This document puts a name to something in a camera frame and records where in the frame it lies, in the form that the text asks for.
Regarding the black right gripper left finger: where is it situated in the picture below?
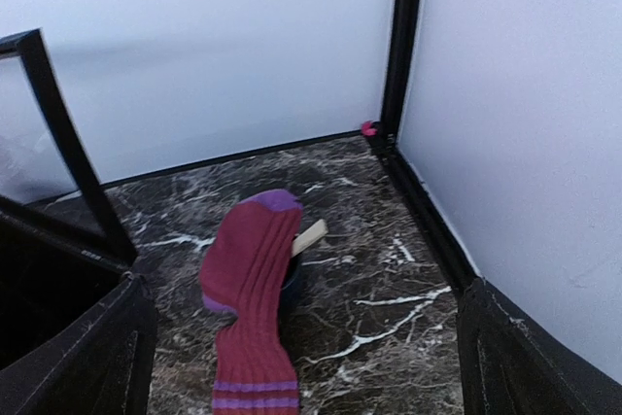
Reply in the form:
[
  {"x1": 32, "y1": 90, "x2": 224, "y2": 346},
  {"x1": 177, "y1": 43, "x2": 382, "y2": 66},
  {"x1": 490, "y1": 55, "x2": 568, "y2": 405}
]
[{"x1": 1, "y1": 275, "x2": 157, "y2": 414}]

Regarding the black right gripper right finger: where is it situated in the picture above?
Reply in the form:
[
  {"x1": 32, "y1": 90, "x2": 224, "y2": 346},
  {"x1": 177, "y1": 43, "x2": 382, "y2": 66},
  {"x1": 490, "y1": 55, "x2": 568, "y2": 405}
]
[{"x1": 457, "y1": 279, "x2": 621, "y2": 414}]

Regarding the maroon purple striped sock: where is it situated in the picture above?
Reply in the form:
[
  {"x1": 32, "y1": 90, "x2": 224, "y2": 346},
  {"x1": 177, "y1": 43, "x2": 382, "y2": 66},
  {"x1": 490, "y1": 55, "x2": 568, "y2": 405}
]
[{"x1": 199, "y1": 190, "x2": 302, "y2": 414}]

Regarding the black display case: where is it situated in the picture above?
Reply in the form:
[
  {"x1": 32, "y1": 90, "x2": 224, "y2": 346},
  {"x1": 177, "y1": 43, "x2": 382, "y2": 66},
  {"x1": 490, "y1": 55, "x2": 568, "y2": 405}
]
[{"x1": 1, "y1": 29, "x2": 136, "y2": 367}]

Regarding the dark blue mug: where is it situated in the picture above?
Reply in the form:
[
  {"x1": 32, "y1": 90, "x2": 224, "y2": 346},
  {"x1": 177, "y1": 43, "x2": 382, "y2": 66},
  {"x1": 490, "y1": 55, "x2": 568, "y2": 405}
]
[{"x1": 280, "y1": 253, "x2": 302, "y2": 306}]

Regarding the wooden stick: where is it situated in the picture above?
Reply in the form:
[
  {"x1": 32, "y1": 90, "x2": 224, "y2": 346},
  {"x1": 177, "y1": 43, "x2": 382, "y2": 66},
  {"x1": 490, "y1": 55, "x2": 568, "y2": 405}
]
[{"x1": 292, "y1": 220, "x2": 328, "y2": 257}]

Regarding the small pink object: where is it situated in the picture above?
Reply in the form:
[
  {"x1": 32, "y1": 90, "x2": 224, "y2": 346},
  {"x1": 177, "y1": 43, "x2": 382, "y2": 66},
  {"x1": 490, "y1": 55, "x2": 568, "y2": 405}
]
[{"x1": 361, "y1": 121, "x2": 377, "y2": 137}]

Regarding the black right corner post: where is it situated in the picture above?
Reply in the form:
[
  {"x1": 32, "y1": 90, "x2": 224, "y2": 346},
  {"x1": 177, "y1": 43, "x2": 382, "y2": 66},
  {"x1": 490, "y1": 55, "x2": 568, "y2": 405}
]
[{"x1": 379, "y1": 0, "x2": 421, "y2": 146}]

